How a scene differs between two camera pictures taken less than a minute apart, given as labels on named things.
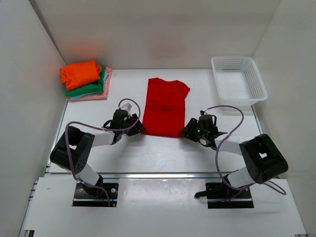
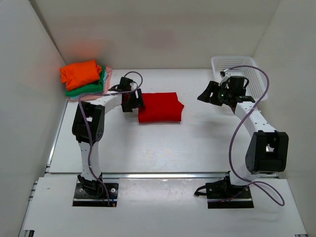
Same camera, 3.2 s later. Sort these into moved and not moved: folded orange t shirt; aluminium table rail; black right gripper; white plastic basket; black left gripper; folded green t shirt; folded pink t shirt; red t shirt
Moved: red t shirt; black left gripper; black right gripper
Not moved: aluminium table rail; folded green t shirt; folded pink t shirt; folded orange t shirt; white plastic basket
